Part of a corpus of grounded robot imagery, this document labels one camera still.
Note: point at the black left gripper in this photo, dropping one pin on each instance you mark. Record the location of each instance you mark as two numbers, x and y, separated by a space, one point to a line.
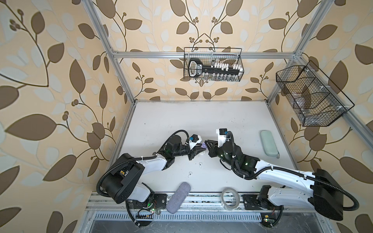
193 152

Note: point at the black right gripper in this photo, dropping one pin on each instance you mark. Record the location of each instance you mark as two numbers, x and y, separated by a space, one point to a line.
213 147

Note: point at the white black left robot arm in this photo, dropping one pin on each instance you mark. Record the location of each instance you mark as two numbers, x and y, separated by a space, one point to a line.
121 181

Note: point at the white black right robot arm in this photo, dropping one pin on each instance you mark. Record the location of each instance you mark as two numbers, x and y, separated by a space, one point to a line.
314 190

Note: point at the green glasses case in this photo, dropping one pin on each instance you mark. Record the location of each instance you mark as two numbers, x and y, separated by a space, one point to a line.
268 143

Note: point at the grey fabric glasses case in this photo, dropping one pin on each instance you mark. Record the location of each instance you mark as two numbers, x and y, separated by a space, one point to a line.
178 197

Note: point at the clear tape roll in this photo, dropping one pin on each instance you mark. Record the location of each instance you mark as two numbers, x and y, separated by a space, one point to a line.
229 199

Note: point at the black tool with white sockets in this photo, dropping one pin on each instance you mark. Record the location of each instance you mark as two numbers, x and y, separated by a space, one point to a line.
196 68

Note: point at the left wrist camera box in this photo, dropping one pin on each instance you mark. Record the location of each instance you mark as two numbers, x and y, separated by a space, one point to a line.
195 139

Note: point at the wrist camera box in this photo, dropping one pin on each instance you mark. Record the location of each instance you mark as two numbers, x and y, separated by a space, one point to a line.
222 136
195 139

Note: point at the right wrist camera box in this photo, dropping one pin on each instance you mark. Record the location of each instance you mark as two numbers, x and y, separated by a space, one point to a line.
222 136

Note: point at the black wire basket back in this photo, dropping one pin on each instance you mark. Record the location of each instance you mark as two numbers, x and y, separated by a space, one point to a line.
207 54

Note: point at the black wire basket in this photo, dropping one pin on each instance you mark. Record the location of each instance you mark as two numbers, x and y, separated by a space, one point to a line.
315 98
207 54

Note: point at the black wire basket right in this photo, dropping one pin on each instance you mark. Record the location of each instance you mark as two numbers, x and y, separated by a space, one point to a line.
315 98

